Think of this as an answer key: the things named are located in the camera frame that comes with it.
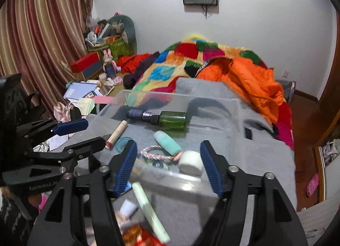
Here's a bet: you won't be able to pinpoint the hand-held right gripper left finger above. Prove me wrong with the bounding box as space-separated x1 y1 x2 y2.
27 140 139 246

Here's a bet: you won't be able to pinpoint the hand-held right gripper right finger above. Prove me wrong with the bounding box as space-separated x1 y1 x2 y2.
191 140 309 246

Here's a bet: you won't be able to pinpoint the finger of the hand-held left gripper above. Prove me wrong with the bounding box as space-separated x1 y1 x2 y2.
16 118 89 141
1 137 107 183

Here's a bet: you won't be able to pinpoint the white bandage roll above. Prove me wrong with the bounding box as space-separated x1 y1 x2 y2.
178 150 204 177

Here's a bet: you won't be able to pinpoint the teal round lid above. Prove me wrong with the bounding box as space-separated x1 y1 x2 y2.
114 137 133 153

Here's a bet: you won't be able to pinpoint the clear plastic storage bin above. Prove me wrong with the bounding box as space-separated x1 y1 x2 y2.
94 90 249 201

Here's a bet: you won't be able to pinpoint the beige stick with red cap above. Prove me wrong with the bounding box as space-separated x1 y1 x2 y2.
104 120 128 150

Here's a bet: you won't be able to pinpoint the braided rope loop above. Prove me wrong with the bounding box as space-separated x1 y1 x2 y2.
140 145 184 162

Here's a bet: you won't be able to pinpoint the mint green bottle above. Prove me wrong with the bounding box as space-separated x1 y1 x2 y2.
154 130 183 155

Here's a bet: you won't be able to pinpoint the purple cosmetic bottle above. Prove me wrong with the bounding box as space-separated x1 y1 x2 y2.
126 108 152 122

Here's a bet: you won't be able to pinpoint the green glass bottle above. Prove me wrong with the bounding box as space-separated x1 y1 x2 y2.
151 111 188 131

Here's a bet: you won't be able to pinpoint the pink cloth bag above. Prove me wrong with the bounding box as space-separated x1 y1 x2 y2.
53 102 72 123

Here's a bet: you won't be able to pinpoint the pale green notebook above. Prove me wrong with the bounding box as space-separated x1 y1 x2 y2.
78 98 95 116

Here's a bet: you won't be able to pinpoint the blue notebook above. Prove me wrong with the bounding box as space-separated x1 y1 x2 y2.
64 82 97 100

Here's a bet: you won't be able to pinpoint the pink paper strip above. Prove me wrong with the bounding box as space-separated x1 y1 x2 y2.
94 96 115 104

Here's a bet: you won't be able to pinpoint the light green tube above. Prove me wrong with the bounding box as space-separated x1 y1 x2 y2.
132 182 172 244

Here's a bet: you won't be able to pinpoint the dark grey box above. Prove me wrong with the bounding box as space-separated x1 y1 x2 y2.
80 61 104 80

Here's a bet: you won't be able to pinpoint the red box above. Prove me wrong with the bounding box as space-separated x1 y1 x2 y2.
70 52 101 74

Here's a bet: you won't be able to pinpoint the black mesh office chair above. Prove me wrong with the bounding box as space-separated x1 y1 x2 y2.
0 73 45 156

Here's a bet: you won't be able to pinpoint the red foil packet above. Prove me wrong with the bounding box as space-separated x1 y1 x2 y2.
121 225 165 246

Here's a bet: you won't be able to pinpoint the dark purple garment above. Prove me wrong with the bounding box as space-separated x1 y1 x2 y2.
123 52 160 90

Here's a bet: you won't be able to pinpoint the pink bunny toy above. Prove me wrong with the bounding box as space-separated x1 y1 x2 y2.
103 49 117 70

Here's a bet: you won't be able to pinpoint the red-orange jacket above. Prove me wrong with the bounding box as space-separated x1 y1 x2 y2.
116 53 154 74

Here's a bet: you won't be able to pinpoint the green box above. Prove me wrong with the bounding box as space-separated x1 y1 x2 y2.
106 37 133 56

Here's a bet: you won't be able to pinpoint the orange jacket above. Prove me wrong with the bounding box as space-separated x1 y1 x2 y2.
195 57 285 125

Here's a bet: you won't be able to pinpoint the pink clog shoe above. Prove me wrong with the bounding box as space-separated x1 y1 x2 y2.
306 173 320 197

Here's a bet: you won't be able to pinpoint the striped curtain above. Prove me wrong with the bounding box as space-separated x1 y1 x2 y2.
0 0 93 108

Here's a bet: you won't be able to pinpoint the grey storage crate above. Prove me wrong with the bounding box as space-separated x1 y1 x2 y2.
275 79 296 103

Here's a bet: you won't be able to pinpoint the colourful patchwork blanket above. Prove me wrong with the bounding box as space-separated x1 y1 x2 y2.
125 33 295 151

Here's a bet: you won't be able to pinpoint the white sandals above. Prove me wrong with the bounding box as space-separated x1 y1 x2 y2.
317 138 340 167

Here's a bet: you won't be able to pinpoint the white cabinet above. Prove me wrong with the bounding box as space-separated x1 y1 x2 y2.
296 182 340 241

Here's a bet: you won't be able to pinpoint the wooden door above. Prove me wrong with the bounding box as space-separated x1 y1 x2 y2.
316 15 340 145

